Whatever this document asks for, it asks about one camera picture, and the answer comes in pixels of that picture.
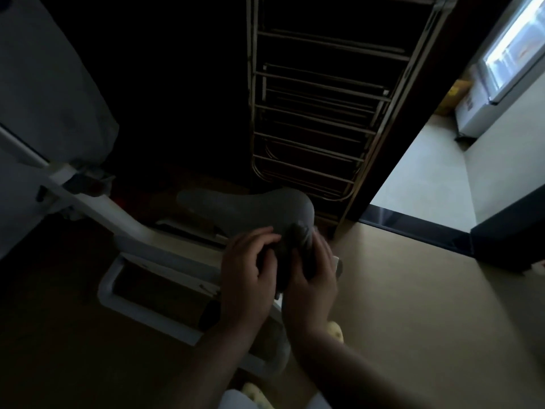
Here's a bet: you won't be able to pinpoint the person's right hand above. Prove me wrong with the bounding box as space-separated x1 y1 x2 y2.
280 233 339 347

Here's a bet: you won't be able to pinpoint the person's left hand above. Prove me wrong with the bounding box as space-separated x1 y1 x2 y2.
219 227 283 338

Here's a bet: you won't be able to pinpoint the grey cleaning cloth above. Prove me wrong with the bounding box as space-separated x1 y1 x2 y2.
257 222 320 301

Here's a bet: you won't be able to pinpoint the grey bike saddle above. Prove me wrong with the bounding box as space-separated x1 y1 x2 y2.
177 187 316 248

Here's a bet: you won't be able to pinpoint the white exercise bike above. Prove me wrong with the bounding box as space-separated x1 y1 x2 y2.
0 123 343 379

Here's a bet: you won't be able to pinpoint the person's left forearm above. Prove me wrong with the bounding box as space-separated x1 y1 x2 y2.
168 327 265 409

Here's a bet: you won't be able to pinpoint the person's right forearm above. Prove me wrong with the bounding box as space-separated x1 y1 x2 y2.
294 334 426 409

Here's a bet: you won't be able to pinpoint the person's white shorts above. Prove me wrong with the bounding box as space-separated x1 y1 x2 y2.
219 388 334 409

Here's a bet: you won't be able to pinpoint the pale yellow slipper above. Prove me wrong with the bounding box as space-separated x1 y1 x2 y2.
240 382 275 409
325 321 345 344

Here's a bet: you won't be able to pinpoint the dark stone door threshold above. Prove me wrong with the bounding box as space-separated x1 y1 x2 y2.
359 195 545 276

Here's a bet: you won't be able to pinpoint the metal drying rack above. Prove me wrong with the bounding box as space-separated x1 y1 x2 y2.
246 0 459 203

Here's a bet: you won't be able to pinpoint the white hanging sheet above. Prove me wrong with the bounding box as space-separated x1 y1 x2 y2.
0 0 120 260

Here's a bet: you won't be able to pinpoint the white chest freezer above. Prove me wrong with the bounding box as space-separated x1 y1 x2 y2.
453 0 545 139

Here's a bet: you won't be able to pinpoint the dark wooden door frame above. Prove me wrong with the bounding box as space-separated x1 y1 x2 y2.
332 0 516 240

